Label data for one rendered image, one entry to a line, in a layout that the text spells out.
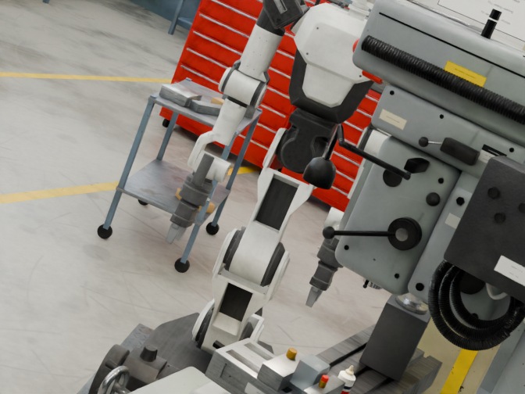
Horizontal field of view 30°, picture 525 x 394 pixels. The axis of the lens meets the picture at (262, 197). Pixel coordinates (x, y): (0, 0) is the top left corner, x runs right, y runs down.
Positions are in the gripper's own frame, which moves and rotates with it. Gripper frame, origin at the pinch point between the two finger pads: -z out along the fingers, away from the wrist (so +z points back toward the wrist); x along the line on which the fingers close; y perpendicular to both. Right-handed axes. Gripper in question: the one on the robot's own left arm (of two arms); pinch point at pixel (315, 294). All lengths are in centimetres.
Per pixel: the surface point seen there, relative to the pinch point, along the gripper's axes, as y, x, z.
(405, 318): 26.5, 35.4, 11.9
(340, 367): 16.4, 40.7, -6.2
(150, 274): -95, -195, -68
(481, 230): 30, 113, 47
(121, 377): -35, 43, -35
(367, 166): 3, 70, 46
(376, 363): 24.7, 33.0, -3.0
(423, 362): 37.0, 11.9, -1.8
